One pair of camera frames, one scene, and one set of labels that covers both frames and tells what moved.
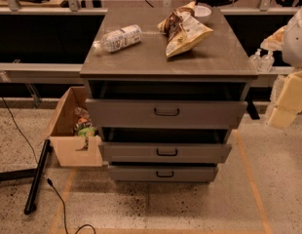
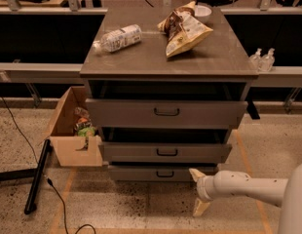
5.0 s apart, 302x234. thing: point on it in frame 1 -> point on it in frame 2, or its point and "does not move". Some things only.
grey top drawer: [166, 113] does not move
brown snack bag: [173, 20] does not move
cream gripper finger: [291, 101] -> [206, 188]
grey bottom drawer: [137, 174] does not move
